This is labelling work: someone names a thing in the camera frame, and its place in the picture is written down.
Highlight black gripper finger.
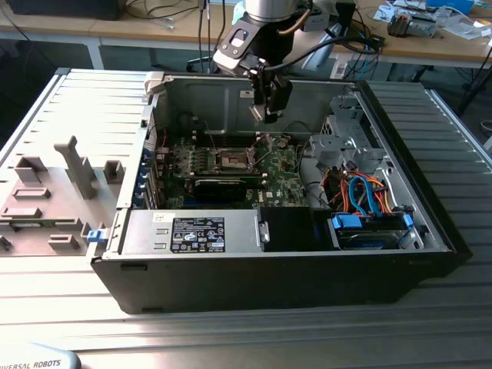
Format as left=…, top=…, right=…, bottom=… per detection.
left=263, top=74, right=294, bottom=125
left=248, top=62, right=271, bottom=108

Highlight CPU socket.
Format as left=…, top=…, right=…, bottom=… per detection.
left=213, top=147, right=258, bottom=172

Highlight pale grey slanted panel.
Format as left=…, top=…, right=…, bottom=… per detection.
left=301, top=25, right=342, bottom=74

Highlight black upright box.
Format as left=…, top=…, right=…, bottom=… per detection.
left=336, top=0, right=357, bottom=44

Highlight silver metal drive cage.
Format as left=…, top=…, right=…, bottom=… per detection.
left=307, top=94, right=389, bottom=174

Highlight green motherboard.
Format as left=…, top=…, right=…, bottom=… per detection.
left=155, top=132, right=311, bottom=211

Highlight black graphics card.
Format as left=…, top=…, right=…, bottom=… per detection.
left=190, top=175, right=267, bottom=204

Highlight copper finned heat sink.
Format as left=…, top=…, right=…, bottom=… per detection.
left=387, top=11, right=414, bottom=38

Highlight wooden desk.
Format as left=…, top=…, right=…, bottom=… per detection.
left=0, top=0, right=236, bottom=70
left=330, top=0, right=492, bottom=70

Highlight grey metal device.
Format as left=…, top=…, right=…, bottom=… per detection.
left=413, top=18, right=439, bottom=38

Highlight hard disk in blue carrier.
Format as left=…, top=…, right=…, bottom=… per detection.
left=326, top=213, right=416, bottom=251

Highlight silver power supply unit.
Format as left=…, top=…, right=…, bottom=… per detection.
left=118, top=209, right=266, bottom=257

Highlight blue box on desk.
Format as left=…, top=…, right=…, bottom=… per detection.
left=426, top=0, right=474, bottom=15

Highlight black open PC case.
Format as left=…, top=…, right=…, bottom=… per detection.
left=90, top=71, right=473, bottom=315

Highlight black box on desk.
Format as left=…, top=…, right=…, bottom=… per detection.
left=7, top=0, right=124, bottom=21

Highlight grey parts rack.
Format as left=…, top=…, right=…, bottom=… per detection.
left=0, top=135, right=126, bottom=258

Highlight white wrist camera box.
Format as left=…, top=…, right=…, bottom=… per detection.
left=212, top=21, right=253, bottom=77

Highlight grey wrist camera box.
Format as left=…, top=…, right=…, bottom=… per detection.
left=303, top=15, right=328, bottom=32

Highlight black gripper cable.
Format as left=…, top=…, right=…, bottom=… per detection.
left=264, top=35, right=386, bottom=73

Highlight grey wire bundle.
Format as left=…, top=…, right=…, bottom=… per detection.
left=298, top=141, right=331, bottom=211

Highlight blue flat wire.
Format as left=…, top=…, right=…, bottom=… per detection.
left=347, top=171, right=380, bottom=218

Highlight orange wire bundle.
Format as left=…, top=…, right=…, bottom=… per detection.
left=322, top=168, right=393, bottom=214

